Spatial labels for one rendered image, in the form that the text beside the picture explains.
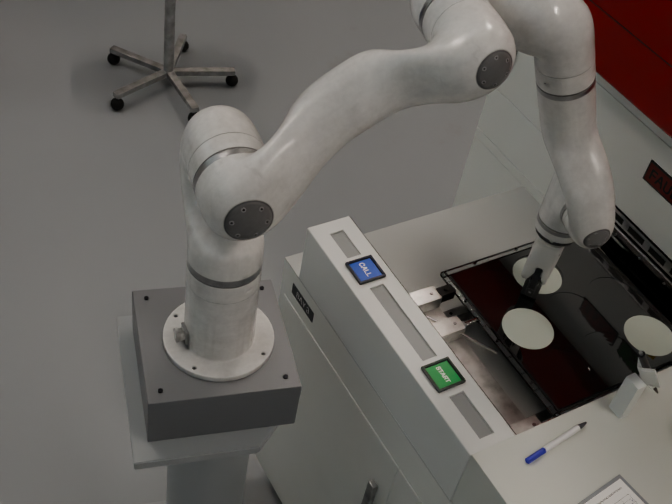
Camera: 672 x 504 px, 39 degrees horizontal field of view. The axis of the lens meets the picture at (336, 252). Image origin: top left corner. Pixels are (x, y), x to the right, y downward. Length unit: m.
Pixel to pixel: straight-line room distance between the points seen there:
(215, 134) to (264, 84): 2.42
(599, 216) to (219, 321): 0.64
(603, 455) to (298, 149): 0.71
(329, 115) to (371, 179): 2.11
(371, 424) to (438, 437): 0.24
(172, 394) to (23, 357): 1.29
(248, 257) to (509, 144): 0.97
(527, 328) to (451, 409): 0.31
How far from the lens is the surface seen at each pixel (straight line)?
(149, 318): 1.69
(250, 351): 1.63
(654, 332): 1.94
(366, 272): 1.75
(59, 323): 2.89
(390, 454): 1.80
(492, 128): 2.31
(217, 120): 1.41
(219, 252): 1.45
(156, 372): 1.61
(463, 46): 1.29
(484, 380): 1.75
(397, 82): 1.33
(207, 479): 1.88
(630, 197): 2.02
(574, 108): 1.52
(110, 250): 3.08
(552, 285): 1.93
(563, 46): 1.43
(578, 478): 1.58
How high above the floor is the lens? 2.21
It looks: 45 degrees down
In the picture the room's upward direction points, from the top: 12 degrees clockwise
